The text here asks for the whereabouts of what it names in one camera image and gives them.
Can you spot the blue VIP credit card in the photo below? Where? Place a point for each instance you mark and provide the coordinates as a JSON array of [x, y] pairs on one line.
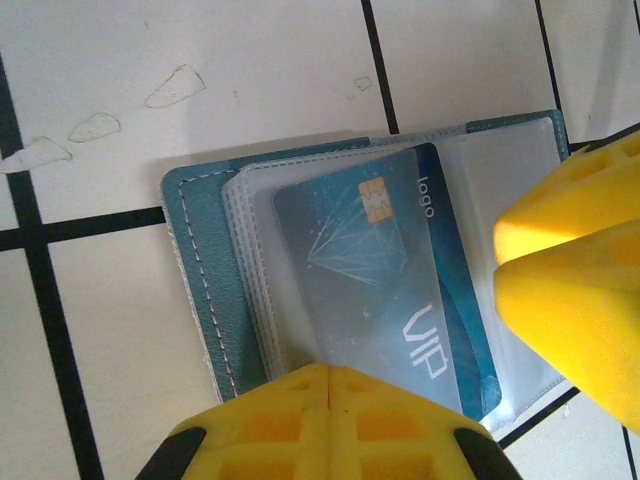
[[360, 260]]

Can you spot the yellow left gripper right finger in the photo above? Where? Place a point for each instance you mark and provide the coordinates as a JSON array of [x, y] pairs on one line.
[[400, 440]]

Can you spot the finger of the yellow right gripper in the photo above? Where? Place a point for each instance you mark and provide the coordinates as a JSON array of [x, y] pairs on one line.
[[575, 330], [590, 200]]

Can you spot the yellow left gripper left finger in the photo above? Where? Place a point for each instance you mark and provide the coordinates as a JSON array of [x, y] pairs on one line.
[[260, 440]]

